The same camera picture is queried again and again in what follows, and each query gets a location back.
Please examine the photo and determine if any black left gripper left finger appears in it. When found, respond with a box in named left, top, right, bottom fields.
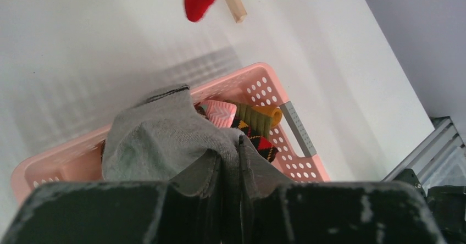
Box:
left=2, top=150, right=221, bottom=243

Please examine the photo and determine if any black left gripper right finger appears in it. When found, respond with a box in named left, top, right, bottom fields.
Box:
left=238, top=136, right=445, bottom=243

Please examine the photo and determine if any red black argyle sock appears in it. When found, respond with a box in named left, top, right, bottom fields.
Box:
left=231, top=117, right=278, bottom=163

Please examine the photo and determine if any grey long sock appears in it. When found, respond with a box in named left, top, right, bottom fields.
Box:
left=102, top=84, right=242, bottom=243

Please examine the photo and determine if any pink plastic basket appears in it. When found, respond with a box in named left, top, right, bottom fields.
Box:
left=10, top=63, right=330, bottom=204

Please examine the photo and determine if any olive striped sock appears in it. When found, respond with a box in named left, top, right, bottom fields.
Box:
left=225, top=99, right=283, bottom=138

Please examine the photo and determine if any pink patterned sock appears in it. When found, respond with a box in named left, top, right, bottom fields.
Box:
left=199, top=100, right=237, bottom=128

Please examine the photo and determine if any wooden hanger stand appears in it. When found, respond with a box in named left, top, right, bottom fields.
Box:
left=225, top=0, right=247, bottom=24

